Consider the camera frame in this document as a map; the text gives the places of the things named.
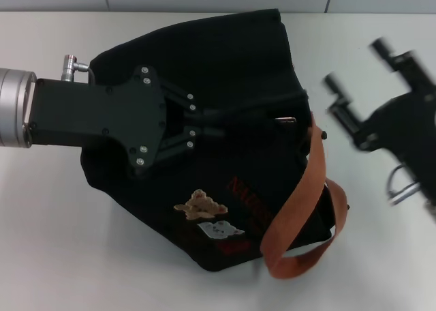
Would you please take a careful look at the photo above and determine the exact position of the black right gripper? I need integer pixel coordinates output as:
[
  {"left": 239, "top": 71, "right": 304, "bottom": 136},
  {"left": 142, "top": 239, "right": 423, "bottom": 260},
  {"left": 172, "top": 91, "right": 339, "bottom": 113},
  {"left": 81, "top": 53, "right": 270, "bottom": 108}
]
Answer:
[{"left": 324, "top": 36, "right": 436, "bottom": 217}]

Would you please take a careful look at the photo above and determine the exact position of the left arm connector with cable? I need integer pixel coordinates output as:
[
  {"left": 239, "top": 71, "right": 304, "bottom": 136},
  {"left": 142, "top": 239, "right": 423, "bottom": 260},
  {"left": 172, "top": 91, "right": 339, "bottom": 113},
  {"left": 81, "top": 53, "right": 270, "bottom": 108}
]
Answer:
[{"left": 59, "top": 54, "right": 98, "bottom": 86}]

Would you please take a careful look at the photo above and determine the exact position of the arm connector with cable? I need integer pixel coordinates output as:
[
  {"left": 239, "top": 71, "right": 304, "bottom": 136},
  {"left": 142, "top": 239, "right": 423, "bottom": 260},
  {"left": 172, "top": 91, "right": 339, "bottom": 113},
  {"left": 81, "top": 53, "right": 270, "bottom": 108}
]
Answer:
[
  {"left": 386, "top": 164, "right": 424, "bottom": 207},
  {"left": 59, "top": 54, "right": 98, "bottom": 86}
]

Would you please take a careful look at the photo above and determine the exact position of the black bag with orange handles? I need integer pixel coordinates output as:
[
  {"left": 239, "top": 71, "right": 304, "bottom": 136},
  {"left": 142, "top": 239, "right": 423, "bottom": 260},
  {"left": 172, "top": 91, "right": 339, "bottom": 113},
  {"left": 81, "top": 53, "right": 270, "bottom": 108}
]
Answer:
[{"left": 80, "top": 8, "right": 352, "bottom": 280}]

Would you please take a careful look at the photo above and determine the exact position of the right arm connector with cable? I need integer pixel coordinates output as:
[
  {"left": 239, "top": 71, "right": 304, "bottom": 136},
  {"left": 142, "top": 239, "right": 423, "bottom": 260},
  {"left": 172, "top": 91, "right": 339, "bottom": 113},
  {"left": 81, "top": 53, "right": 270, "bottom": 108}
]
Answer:
[{"left": 386, "top": 164, "right": 424, "bottom": 207}]

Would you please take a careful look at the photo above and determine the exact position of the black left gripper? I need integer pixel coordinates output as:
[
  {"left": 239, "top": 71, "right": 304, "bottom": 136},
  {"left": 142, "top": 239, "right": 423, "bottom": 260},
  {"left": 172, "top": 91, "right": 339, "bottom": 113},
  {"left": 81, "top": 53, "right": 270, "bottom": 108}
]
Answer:
[{"left": 25, "top": 64, "right": 227, "bottom": 178}]

